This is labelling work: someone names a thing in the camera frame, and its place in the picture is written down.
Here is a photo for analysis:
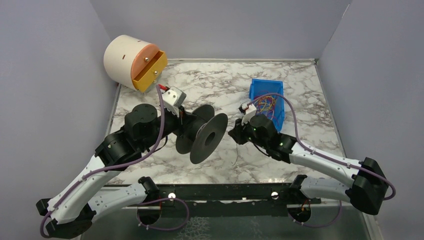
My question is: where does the thin black wire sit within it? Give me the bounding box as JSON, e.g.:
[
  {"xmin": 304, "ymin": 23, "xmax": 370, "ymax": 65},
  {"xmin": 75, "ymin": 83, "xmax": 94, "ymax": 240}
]
[{"xmin": 231, "ymin": 144, "xmax": 240, "ymax": 168}]

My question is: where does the black cable spool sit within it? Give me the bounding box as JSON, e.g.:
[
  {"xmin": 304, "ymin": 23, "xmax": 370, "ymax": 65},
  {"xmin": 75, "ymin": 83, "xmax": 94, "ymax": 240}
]
[{"xmin": 175, "ymin": 104, "xmax": 228, "ymax": 164}]

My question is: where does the blue plastic bin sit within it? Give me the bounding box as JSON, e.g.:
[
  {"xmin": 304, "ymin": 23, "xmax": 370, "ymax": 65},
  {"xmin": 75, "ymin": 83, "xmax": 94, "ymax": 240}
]
[{"xmin": 248, "ymin": 78, "xmax": 285, "ymax": 132}]

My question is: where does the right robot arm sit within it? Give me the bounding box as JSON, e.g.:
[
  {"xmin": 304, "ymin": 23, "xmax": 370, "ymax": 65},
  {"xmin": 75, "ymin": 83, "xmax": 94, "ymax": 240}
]
[{"xmin": 228, "ymin": 114, "xmax": 389, "ymax": 215}]

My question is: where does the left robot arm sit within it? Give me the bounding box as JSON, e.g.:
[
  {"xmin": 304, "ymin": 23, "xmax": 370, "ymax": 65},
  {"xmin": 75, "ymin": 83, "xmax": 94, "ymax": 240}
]
[{"xmin": 36, "ymin": 103, "xmax": 215, "ymax": 239}]

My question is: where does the yellow drawer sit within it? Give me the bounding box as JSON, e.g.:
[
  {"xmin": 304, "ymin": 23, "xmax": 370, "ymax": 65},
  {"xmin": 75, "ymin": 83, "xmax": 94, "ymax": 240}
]
[{"xmin": 131, "ymin": 50, "xmax": 168, "ymax": 92}]

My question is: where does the cream cylindrical drawer cabinet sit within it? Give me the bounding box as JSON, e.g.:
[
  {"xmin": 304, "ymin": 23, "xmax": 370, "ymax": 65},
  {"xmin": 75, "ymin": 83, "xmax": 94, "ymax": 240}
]
[{"xmin": 103, "ymin": 35, "xmax": 162, "ymax": 90}]

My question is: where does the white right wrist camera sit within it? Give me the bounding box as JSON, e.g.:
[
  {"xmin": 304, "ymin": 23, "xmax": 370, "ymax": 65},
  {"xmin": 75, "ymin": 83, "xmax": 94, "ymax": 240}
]
[{"xmin": 239, "ymin": 102, "xmax": 257, "ymax": 125}]

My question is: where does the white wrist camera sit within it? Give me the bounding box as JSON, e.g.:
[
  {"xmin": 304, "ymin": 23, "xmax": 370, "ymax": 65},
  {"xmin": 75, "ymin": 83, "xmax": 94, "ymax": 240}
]
[
  {"xmin": 162, "ymin": 86, "xmax": 187, "ymax": 118},
  {"xmin": 239, "ymin": 102, "xmax": 257, "ymax": 125}
]

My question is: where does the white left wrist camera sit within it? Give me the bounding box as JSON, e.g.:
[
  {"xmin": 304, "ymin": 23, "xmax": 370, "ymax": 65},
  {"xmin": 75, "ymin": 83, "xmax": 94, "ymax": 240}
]
[{"xmin": 162, "ymin": 86, "xmax": 187, "ymax": 118}]

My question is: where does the red wire bundle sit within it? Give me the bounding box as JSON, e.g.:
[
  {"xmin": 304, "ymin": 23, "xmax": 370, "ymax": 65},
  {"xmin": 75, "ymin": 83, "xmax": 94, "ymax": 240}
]
[{"xmin": 254, "ymin": 91, "xmax": 282, "ymax": 125}]

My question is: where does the yellow wire bundle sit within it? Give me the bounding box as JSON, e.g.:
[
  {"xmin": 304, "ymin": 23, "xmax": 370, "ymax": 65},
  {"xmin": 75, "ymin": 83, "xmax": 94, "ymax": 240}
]
[{"xmin": 255, "ymin": 95, "xmax": 277, "ymax": 114}]

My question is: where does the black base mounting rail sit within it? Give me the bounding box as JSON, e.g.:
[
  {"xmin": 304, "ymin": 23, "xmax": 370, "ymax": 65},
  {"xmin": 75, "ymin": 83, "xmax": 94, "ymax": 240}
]
[{"xmin": 91, "ymin": 175, "xmax": 322, "ymax": 220}]

